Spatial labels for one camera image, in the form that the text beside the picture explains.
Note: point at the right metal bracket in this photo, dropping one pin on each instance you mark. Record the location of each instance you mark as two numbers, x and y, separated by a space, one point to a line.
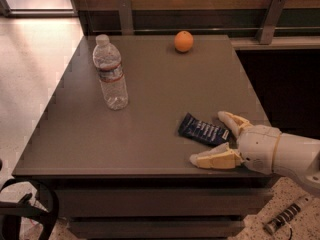
266 31

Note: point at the upper grey drawer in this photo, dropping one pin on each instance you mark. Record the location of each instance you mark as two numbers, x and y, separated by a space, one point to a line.
161 202

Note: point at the lower grey drawer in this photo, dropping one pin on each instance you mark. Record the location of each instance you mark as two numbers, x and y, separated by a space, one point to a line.
155 229

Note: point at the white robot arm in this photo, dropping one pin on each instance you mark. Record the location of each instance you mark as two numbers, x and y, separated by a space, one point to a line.
297 158

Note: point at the grey drawer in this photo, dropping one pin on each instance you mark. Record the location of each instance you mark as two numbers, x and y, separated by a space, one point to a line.
161 202
155 229

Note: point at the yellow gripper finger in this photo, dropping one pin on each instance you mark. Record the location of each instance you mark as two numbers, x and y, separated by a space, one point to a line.
235 123
220 157

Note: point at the left metal bracket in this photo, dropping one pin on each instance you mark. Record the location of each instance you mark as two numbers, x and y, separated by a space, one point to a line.
126 17

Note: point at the orange fruit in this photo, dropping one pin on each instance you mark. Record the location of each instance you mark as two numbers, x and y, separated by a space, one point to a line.
183 41

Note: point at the blue rxbar wrapper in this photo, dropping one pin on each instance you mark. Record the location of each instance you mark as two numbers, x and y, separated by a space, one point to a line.
202 132

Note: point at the clear plastic water bottle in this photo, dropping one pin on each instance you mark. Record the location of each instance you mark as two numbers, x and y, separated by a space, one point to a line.
108 62

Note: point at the metal bracket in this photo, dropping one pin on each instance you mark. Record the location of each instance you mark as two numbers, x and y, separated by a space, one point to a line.
266 31
126 17

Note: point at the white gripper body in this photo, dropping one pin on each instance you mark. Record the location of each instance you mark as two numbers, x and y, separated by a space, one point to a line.
258 147

